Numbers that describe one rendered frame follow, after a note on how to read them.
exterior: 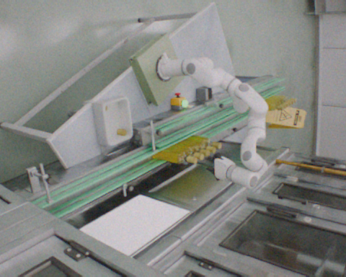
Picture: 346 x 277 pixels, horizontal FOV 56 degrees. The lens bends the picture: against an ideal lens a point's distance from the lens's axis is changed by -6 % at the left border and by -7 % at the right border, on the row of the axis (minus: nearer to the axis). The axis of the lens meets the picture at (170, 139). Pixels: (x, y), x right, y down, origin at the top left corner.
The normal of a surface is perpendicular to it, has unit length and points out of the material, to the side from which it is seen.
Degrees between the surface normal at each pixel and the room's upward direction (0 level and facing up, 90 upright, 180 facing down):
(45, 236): 0
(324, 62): 90
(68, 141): 0
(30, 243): 0
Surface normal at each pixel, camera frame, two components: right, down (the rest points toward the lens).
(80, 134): 0.77, 0.14
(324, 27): -0.64, 0.29
